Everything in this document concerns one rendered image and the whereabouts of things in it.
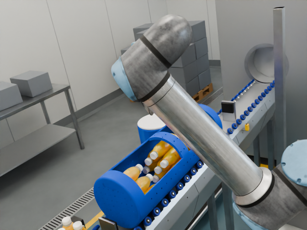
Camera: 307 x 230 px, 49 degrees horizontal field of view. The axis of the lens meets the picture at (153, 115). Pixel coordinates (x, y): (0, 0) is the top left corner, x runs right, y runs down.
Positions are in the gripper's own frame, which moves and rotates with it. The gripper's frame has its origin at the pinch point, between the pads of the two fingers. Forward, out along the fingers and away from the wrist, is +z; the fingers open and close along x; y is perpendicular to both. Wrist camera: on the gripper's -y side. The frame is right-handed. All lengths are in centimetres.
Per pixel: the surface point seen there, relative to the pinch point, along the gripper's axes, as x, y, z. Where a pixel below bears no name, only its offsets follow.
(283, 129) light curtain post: -36, 102, 55
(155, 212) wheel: -10.9, -22.8, 42.0
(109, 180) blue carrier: -0.4, -37.2, 16.3
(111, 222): -3, -45, 34
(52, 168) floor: 239, 79, 139
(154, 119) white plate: 44, 56, 35
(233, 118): -3, 89, 43
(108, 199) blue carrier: 3.9, -37.2, 28.1
